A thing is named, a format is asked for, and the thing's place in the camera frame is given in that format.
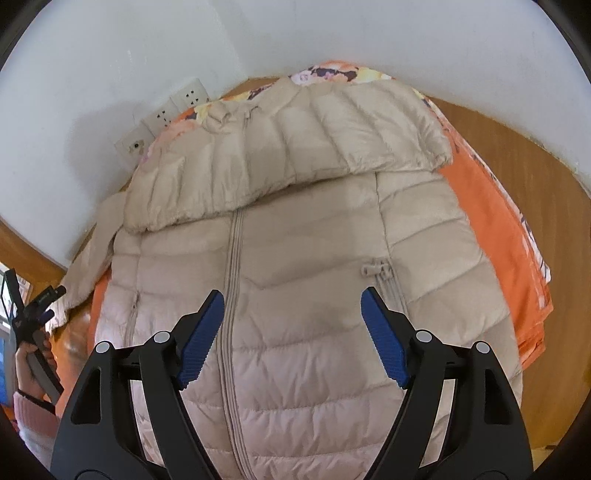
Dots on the wooden frame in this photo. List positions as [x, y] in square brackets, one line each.
[32, 244]

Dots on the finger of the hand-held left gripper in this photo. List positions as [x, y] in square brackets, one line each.
[50, 295]

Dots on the beige puffer jacket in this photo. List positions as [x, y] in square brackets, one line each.
[304, 249]

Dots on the person's left hand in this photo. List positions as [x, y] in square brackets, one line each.
[25, 369]

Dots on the person's left forearm pink sleeve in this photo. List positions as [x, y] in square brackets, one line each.
[37, 424]

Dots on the orange floral blanket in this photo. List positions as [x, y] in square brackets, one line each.
[498, 221]

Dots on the white wall socket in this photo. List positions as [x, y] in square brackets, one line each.
[191, 95]
[134, 147]
[160, 118]

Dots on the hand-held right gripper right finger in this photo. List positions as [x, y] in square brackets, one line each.
[383, 332]

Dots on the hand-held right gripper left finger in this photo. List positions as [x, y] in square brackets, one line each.
[203, 332]

